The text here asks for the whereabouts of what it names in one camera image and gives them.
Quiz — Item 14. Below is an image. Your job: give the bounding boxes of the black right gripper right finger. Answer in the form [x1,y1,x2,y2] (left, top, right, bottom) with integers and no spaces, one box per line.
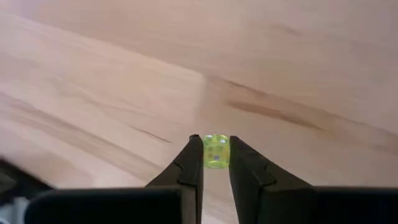
[229,135,315,224]

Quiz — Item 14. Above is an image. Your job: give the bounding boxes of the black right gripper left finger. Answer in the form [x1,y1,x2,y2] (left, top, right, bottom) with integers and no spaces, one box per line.
[145,134,205,224]

